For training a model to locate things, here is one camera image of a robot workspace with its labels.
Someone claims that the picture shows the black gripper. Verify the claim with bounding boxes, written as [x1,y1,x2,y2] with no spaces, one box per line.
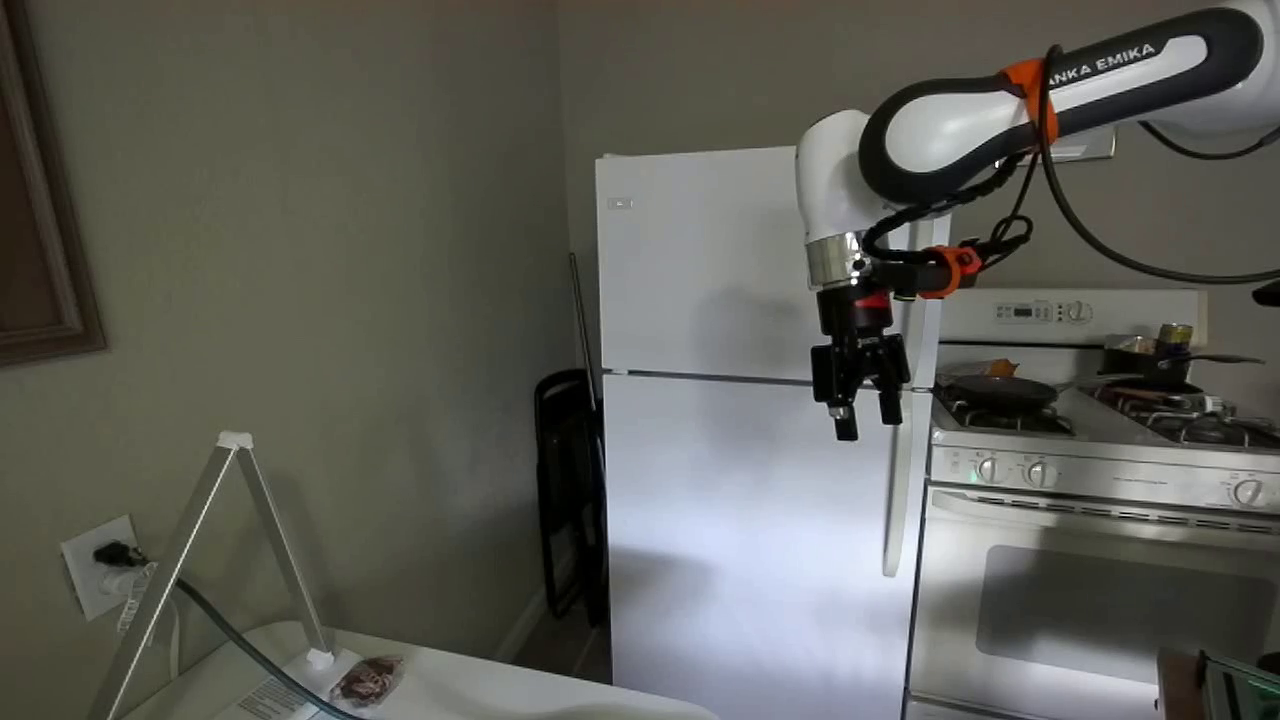
[809,286,915,443]

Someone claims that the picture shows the white fridge door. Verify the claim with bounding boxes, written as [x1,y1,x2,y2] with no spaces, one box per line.
[601,370,939,720]

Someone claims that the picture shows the white freezer door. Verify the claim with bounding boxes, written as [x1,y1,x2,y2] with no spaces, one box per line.
[593,134,963,394]

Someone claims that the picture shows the steel oven door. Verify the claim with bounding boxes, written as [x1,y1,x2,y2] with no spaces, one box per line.
[907,480,1280,720]

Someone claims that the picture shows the black frying pan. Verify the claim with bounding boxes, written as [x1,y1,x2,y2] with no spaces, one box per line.
[935,371,1073,413]

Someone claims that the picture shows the stainless steel stove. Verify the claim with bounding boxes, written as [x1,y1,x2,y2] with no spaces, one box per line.
[904,286,1280,720]

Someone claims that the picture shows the dark cooking pot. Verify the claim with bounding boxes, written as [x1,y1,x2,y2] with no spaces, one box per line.
[1095,321,1266,394]

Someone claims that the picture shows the black folding chair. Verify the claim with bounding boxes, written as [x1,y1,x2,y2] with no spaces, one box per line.
[534,365,613,631]

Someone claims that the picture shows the green edged box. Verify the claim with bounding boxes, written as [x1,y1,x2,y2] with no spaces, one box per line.
[1154,641,1280,720]

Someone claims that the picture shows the small brown table item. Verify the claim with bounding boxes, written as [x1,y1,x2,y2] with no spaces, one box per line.
[329,647,410,707]

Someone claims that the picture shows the black power plug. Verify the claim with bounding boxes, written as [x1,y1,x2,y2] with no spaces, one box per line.
[89,536,158,573]

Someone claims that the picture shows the brown framed board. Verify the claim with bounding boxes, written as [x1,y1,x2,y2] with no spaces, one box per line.
[0,0,113,371]

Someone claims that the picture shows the black wrist camera orange mount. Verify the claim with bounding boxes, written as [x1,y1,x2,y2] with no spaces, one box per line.
[863,242,991,303]

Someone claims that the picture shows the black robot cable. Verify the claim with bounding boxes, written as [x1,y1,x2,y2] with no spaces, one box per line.
[860,45,1280,294]

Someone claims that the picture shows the white A-frame camera stand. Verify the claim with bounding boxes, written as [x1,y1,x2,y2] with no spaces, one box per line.
[83,429,348,720]

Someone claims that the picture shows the grey stand cable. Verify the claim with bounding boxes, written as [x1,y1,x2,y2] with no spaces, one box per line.
[168,573,368,720]

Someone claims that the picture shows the white wall outlet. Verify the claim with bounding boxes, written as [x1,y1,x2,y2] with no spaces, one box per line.
[55,512,143,624]

